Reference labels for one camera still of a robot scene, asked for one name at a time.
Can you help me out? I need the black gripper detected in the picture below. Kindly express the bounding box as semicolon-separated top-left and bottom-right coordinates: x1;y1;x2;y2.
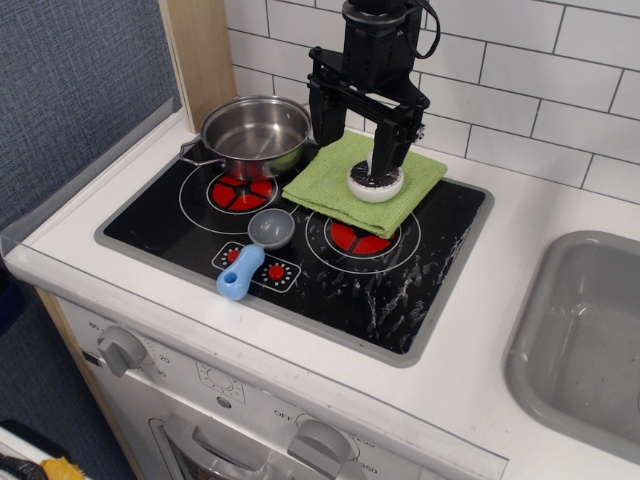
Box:
308;14;429;177

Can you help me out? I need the blue and grey spoon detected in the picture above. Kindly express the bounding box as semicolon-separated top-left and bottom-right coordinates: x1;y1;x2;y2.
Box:
217;208;295;301

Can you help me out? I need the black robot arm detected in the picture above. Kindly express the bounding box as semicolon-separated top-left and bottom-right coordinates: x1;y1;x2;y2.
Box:
308;1;441;178

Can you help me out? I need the black toy stove top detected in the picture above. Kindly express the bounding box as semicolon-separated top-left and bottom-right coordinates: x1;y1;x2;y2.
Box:
95;159;494;367

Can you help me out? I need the white toy mushroom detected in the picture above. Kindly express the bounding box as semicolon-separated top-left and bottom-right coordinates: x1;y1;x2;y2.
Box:
347;152;404;203

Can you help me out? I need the green folded cloth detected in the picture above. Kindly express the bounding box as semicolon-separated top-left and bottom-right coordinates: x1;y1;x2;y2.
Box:
283;131;447;239

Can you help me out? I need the stainless steel pot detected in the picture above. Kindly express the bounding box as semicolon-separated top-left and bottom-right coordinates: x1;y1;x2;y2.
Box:
178;95;311;181

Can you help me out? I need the grey sink basin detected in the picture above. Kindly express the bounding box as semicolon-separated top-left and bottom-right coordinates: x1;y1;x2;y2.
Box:
505;231;639;463

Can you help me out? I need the grey right oven knob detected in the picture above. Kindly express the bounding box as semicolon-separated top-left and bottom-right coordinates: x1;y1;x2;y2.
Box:
287;420;352;479

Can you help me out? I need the grey oven knob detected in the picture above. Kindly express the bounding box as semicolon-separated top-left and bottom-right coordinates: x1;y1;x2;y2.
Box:
287;420;352;479
97;326;147;377

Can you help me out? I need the grey left oven knob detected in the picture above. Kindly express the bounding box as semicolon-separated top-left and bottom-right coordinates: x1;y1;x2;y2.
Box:
97;326;147;377

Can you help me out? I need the white toy oven front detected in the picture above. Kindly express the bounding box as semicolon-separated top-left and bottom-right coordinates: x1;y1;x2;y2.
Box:
50;298;507;479

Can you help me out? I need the yellow object on floor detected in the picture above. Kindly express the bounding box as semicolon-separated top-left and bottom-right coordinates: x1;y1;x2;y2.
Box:
40;457;87;480

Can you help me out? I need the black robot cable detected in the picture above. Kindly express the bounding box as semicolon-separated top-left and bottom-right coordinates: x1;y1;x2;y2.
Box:
399;0;442;61

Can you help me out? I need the wooden side post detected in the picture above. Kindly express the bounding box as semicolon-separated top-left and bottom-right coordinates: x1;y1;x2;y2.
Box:
158;0;237;133

